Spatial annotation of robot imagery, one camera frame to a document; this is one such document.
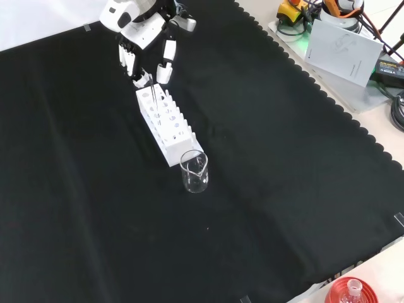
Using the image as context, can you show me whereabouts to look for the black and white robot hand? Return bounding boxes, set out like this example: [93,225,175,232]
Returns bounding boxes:
[99,0,178,90]

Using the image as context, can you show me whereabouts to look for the clear glass rod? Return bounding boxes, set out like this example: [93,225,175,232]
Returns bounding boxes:
[148,74,158,107]

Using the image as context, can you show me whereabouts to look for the white test tube rack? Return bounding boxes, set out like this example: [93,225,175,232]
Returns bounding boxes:
[135,84,205,168]

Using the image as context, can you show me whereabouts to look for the yellow stop button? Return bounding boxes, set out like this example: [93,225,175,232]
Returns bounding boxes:
[276,0,312,25]

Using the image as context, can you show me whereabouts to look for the small clear glass beaker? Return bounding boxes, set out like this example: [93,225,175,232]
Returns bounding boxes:
[179,149,211,194]

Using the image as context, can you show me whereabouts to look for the black bench cloth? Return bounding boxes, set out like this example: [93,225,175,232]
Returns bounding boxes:
[0,0,404,303]

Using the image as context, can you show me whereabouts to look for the white printed booklet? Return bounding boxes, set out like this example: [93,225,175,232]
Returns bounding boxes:
[304,19,385,88]

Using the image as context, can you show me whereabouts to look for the pale grey board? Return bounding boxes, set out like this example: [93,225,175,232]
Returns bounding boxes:
[267,18,397,115]

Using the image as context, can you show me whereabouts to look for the black power adapter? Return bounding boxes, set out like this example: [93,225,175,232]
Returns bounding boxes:
[370,58,404,90]

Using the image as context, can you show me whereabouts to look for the black tripod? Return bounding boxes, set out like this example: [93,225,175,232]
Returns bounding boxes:
[347,0,404,64]

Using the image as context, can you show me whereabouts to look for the clear round-bottom flask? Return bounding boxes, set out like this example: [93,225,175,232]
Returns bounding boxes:
[338,278,364,303]

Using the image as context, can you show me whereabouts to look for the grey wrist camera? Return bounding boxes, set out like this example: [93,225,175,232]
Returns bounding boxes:
[169,15,198,33]

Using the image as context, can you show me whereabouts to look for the black looped cable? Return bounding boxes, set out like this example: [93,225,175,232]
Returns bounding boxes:
[276,18,313,37]

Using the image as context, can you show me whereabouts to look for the thick black cable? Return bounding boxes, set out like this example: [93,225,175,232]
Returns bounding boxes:
[390,89,404,133]

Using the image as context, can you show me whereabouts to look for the red ring stand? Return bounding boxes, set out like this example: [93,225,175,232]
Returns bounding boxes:
[324,276,379,303]

